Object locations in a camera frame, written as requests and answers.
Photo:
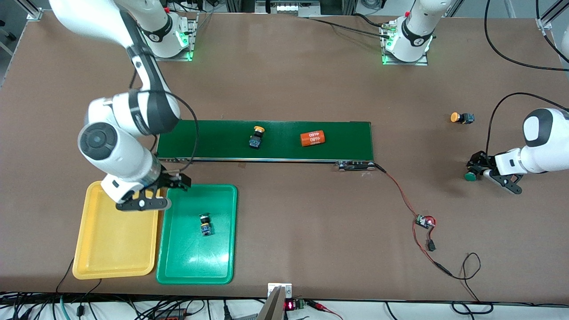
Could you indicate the green push button switch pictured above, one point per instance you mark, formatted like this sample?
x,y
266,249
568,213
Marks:
x,y
470,177
206,227

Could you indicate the yellow push button switch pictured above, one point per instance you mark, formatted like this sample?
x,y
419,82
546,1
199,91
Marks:
x,y
464,118
255,141

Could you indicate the orange cylindrical battery cell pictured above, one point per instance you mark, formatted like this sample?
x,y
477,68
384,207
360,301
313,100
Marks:
x,y
312,138

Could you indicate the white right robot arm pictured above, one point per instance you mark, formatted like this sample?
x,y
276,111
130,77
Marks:
x,y
115,153

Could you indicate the yellow plastic tray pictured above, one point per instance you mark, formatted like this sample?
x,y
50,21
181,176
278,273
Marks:
x,y
115,242

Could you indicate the green plastic tray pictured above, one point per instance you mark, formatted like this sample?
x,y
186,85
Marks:
x,y
186,258

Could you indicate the small controller circuit board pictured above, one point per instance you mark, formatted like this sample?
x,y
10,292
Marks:
x,y
423,221

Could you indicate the green conveyor belt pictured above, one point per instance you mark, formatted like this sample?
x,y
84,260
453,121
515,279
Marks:
x,y
346,140

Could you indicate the small red LED display module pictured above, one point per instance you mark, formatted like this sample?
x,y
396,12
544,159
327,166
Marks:
x,y
291,305

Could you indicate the red alligator clip lead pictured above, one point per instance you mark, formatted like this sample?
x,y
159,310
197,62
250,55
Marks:
x,y
322,306

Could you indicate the grey equipment with lights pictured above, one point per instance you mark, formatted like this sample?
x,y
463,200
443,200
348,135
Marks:
x,y
289,6

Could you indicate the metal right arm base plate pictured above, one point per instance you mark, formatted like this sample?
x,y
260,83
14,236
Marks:
x,y
192,35

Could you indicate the aluminium frame profile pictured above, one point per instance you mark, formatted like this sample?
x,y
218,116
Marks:
x,y
549,18

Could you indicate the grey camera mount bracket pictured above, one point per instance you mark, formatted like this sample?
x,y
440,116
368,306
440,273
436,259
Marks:
x,y
273,304

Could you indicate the aluminium corner bracket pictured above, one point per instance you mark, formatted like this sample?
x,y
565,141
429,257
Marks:
x,y
34,12

